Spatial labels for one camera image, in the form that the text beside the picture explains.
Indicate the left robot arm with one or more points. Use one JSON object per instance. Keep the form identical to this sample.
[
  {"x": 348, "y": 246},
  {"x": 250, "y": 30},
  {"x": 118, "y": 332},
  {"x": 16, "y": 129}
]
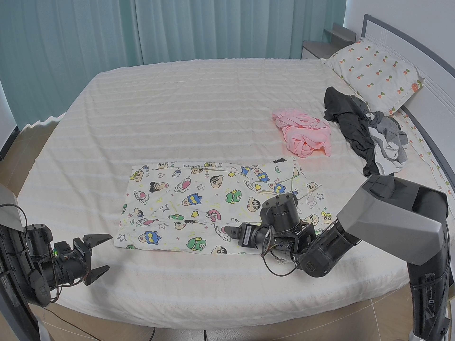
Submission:
[{"x": 39, "y": 286}]

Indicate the pink garment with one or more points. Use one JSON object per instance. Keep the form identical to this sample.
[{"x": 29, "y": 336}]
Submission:
[{"x": 302, "y": 133}]

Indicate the blue-green curtain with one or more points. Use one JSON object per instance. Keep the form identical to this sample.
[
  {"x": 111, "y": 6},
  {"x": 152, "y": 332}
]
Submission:
[
  {"x": 234, "y": 16},
  {"x": 67, "y": 37}
]

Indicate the white printed pyjama top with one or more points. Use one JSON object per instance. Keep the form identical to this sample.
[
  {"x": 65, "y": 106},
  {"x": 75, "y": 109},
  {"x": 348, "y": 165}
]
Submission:
[{"x": 185, "y": 197}]

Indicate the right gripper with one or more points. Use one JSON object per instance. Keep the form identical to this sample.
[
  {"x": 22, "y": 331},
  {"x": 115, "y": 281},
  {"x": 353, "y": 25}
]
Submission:
[{"x": 257, "y": 236}]

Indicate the bed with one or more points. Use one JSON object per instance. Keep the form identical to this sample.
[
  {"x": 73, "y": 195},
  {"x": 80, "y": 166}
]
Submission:
[{"x": 199, "y": 112}]

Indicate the grey bedside table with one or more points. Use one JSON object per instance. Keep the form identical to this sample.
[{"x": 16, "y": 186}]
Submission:
[{"x": 320, "y": 48}]

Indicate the pile of clothes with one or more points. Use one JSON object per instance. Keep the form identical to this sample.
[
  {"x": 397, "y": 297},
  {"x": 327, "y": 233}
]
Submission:
[{"x": 350, "y": 123}]

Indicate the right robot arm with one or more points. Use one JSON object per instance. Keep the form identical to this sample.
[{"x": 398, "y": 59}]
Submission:
[{"x": 391, "y": 208}]

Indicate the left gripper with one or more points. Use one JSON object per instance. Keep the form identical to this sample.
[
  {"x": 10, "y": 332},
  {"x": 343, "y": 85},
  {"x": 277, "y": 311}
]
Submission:
[{"x": 81, "y": 265}]

